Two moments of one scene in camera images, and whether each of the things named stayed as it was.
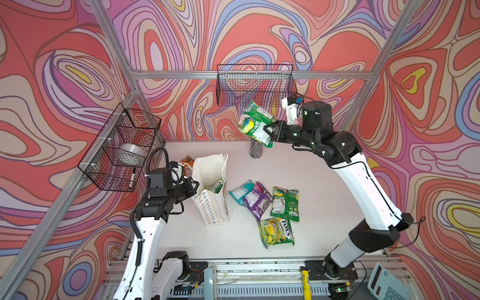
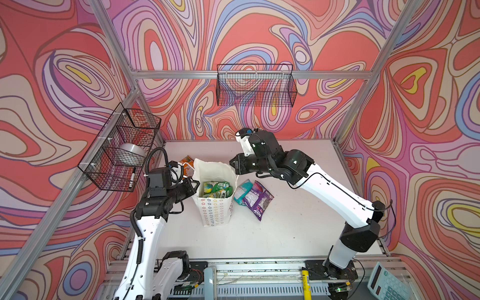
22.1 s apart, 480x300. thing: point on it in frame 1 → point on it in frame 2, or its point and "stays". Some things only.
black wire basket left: x=117 y=155 stays
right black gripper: x=279 y=125 → x=240 y=167
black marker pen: x=134 y=169 stays
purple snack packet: x=257 y=200 stays
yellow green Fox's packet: x=276 y=230 → x=217 y=190
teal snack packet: x=239 y=193 stays
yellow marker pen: x=307 y=289 stays
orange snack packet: x=187 y=163 stays
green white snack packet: x=285 y=204 → x=222 y=190
